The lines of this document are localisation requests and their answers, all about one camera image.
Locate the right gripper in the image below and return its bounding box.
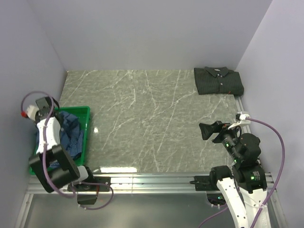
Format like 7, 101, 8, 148
199, 119, 242, 162

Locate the blue plaid long sleeve shirt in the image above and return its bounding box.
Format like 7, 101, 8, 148
35, 110, 84, 170

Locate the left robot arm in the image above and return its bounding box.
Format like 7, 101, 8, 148
28, 96, 96, 193

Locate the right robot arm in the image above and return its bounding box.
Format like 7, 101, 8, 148
199, 120, 271, 228

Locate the green plastic tray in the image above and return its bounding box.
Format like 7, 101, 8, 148
28, 105, 91, 176

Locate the folded dark striped shirt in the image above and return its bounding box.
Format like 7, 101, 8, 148
193, 67, 244, 96

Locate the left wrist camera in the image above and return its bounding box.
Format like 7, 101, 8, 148
21, 105, 39, 121

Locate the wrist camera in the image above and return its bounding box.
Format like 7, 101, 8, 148
228, 111, 251, 130
21, 105, 39, 121

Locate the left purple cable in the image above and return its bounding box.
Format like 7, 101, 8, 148
20, 91, 114, 210

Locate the purple cable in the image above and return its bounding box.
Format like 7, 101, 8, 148
197, 118, 285, 228
20, 91, 114, 210

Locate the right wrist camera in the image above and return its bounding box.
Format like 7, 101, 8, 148
228, 111, 251, 130

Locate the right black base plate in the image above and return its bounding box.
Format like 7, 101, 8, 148
190, 175, 215, 191

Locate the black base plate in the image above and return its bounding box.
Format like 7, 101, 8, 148
190, 175, 215, 191
67, 177, 111, 192

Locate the aluminium mounting rail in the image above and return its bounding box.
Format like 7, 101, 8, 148
26, 172, 277, 194

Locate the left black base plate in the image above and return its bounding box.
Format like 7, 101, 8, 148
67, 177, 111, 192

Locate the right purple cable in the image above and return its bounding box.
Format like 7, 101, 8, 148
197, 118, 285, 228

